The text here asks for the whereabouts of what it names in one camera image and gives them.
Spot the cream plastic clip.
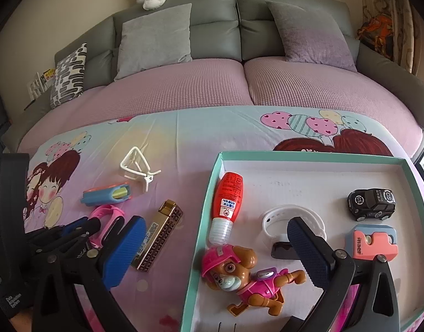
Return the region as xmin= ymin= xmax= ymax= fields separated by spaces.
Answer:
xmin=120 ymin=147 xmax=162 ymax=193

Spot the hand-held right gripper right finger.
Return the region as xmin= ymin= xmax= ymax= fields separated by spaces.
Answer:
xmin=286 ymin=216 xmax=401 ymax=332

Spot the patterned grey white pillow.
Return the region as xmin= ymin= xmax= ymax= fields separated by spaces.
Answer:
xmin=50 ymin=43 xmax=88 ymax=110

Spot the red glue bottle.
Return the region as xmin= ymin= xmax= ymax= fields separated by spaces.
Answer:
xmin=208 ymin=172 xmax=245 ymax=247

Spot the grey sofa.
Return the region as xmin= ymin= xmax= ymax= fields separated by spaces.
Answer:
xmin=2 ymin=0 xmax=424 ymax=149

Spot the white band smartwatch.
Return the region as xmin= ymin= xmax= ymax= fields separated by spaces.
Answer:
xmin=262 ymin=206 xmax=328 ymax=261

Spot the row of books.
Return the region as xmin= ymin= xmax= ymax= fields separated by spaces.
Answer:
xmin=27 ymin=68 xmax=57 ymax=103

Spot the patterned curtain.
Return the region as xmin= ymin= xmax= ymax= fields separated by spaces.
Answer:
xmin=357 ymin=0 xmax=416 ymax=74

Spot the plain grey pillow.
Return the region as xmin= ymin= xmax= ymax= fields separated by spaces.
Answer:
xmin=114 ymin=3 xmax=193 ymax=81

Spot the black toy car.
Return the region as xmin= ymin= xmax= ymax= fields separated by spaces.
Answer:
xmin=347 ymin=188 xmax=397 ymax=222

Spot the pink sofa cover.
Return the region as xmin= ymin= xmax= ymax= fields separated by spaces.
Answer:
xmin=4 ymin=57 xmax=424 ymax=160

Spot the blue orange plastic holder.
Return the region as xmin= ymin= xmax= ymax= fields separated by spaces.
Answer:
xmin=81 ymin=182 xmax=133 ymax=208

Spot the pink watch band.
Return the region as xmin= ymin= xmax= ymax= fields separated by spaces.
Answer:
xmin=88 ymin=204 xmax=127 ymax=248

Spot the person's left forearm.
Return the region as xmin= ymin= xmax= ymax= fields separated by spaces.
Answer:
xmin=8 ymin=311 xmax=35 ymax=332

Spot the teal edged white tray box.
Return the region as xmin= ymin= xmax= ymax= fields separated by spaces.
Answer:
xmin=179 ymin=150 xmax=424 ymax=332

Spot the orange toy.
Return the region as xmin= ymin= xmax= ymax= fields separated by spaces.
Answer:
xmin=356 ymin=13 xmax=397 ymax=60

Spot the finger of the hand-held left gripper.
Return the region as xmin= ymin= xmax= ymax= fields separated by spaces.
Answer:
xmin=25 ymin=216 xmax=102 ymax=241
xmin=27 ymin=230 xmax=104 ymax=261

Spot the grey purple pillow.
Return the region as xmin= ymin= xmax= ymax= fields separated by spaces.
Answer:
xmin=265 ymin=0 xmax=358 ymax=73

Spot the printed blanket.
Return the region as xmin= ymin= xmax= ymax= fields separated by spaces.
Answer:
xmin=11 ymin=105 xmax=424 ymax=332

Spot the pink and blue plastic case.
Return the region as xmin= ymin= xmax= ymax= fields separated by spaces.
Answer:
xmin=344 ymin=224 xmax=400 ymax=261

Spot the brown toy dog pink outfit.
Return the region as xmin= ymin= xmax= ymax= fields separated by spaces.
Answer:
xmin=201 ymin=244 xmax=307 ymax=317

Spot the gold patterned harmonica box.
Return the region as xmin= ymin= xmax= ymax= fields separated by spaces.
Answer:
xmin=130 ymin=199 xmax=184 ymax=271

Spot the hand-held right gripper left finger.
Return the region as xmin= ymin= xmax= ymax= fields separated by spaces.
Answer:
xmin=32 ymin=215 xmax=148 ymax=332

